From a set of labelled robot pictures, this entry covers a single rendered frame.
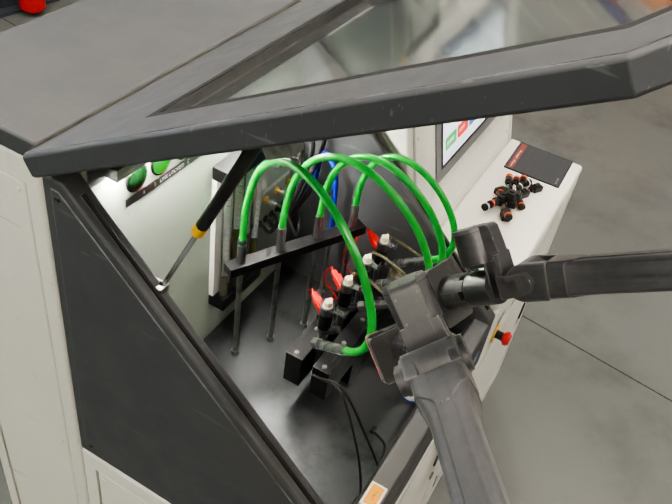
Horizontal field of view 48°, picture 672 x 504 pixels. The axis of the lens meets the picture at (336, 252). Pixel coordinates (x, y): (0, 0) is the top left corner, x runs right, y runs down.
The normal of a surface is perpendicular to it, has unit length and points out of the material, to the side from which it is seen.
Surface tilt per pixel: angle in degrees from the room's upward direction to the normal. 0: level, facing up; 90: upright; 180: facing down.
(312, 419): 0
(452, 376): 35
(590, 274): 67
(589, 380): 0
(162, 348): 90
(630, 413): 0
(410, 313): 54
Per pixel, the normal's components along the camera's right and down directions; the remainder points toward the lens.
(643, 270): -0.55, 0.15
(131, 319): -0.49, 0.52
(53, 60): 0.13, -0.75
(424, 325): -0.10, 0.12
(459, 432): -0.43, -0.79
